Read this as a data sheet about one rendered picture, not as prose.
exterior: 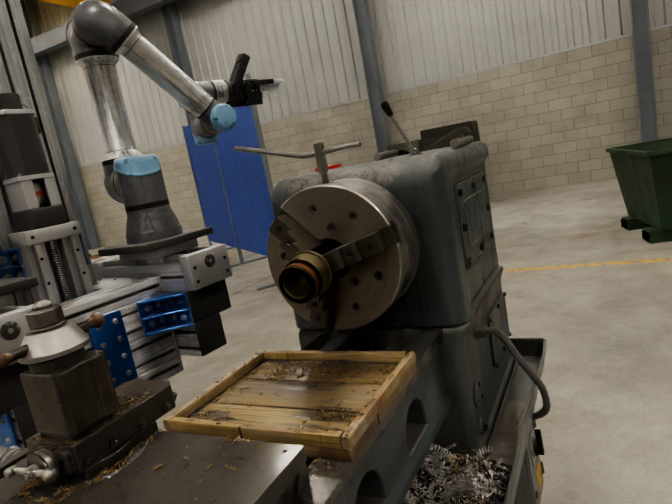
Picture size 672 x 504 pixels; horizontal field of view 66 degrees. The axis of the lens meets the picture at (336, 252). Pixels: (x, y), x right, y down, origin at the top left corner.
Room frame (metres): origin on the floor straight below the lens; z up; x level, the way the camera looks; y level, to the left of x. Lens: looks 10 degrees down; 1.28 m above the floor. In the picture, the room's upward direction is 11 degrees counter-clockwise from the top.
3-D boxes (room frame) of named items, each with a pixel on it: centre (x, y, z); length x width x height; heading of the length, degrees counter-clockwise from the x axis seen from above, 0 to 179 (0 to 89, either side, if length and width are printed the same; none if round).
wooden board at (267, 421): (0.89, 0.12, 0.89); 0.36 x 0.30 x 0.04; 62
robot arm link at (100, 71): (1.56, 0.56, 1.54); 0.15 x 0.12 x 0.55; 33
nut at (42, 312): (0.61, 0.36, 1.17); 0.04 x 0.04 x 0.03
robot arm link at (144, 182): (1.46, 0.49, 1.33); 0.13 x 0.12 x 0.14; 33
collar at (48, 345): (0.61, 0.36, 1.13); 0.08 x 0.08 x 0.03
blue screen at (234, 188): (7.78, 1.42, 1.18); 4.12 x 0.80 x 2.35; 24
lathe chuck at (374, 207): (1.11, -0.01, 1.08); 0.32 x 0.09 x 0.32; 62
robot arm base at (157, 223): (1.45, 0.49, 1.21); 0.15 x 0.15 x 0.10
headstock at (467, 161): (1.48, -0.18, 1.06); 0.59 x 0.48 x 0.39; 152
